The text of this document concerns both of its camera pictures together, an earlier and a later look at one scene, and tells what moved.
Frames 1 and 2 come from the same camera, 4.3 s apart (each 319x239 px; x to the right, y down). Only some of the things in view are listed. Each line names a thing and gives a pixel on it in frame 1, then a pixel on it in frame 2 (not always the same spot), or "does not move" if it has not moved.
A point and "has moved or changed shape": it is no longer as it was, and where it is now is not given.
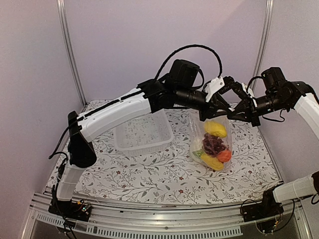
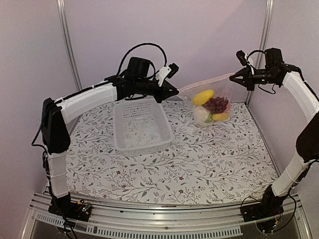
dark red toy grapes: [212, 145] has moved or changed shape
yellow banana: [213, 162] has moved or changed shape
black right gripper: [250, 112] -> [248, 81]
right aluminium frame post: [261, 51] does not move
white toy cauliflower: [198, 153] has moved or changed shape
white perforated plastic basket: [150, 133] does not move
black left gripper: [210, 111] -> [166, 92]
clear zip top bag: [210, 142] has moved or changed shape
